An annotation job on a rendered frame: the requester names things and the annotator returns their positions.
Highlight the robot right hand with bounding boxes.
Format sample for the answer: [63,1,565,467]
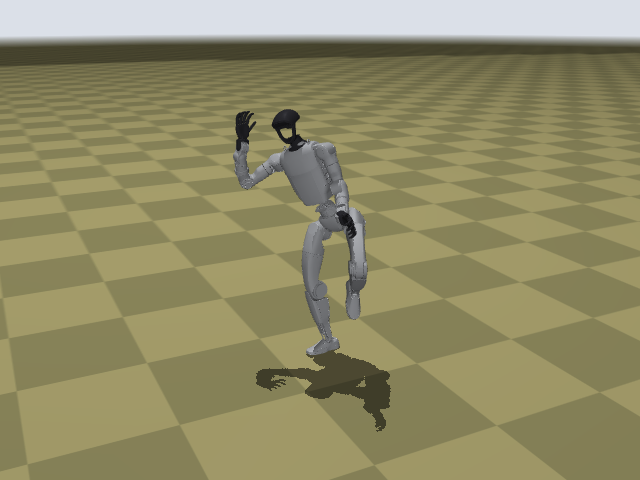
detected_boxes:
[235,111,256,151]

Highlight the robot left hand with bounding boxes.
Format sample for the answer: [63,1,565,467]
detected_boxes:
[336,211,357,239]

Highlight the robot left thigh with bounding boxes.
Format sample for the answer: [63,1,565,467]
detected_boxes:
[342,207,366,279]

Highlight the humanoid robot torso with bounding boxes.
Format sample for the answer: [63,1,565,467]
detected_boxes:
[280,139,343,232]

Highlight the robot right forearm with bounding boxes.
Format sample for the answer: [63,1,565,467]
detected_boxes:
[233,142,249,177]

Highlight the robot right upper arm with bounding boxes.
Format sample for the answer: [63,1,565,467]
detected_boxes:
[238,152,284,189]

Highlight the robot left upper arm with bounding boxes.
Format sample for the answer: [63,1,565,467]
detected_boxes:
[312,142,343,195]

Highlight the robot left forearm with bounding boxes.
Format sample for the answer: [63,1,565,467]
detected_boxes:
[335,180,349,224]

